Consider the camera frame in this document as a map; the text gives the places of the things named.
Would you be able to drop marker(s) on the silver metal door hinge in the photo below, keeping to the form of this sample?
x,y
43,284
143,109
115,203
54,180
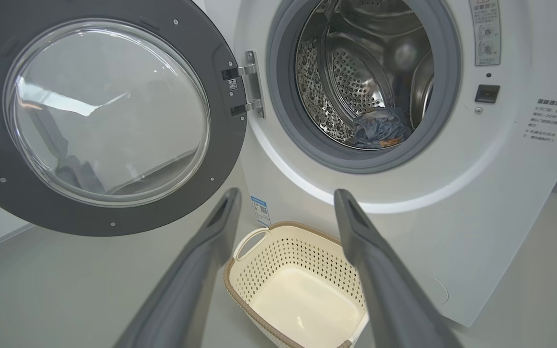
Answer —
x,y
254,82

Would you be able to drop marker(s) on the perforated stainless steel drum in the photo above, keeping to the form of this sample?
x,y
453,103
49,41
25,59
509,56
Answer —
x,y
356,82

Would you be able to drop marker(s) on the grey warning label sticker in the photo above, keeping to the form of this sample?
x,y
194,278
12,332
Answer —
x,y
485,38

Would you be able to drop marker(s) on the blue energy label sticker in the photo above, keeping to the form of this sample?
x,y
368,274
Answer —
x,y
260,210

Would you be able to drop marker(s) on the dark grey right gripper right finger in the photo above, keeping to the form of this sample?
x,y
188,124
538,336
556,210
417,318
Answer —
x,y
385,285

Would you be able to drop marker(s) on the cream perforated plastic laundry basket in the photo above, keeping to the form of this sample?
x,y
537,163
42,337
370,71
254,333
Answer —
x,y
302,299

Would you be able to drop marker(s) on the grey rubber door seal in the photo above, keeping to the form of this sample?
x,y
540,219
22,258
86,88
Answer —
x,y
380,162

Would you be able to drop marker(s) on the blue bear-print garment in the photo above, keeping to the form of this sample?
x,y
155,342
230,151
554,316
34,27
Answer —
x,y
380,128

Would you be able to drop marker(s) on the white front-load washing machine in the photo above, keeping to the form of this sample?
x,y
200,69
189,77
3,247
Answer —
x,y
501,217

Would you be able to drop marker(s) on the black door lock socket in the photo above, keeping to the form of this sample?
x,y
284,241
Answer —
x,y
487,94

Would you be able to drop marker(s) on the round dark glass washer door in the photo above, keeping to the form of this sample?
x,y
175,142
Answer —
x,y
114,220

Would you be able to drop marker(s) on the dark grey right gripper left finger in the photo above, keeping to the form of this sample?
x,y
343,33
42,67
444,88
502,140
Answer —
x,y
196,270

